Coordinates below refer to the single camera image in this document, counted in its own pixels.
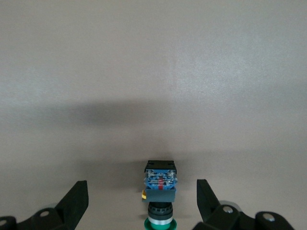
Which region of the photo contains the green push button switch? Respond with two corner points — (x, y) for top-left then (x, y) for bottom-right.
(141, 160), (178, 230)

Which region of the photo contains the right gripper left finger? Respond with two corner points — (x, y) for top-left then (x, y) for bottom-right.
(28, 181), (89, 230)

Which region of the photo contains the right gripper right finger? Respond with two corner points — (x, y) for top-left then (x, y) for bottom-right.
(195, 179), (255, 230)

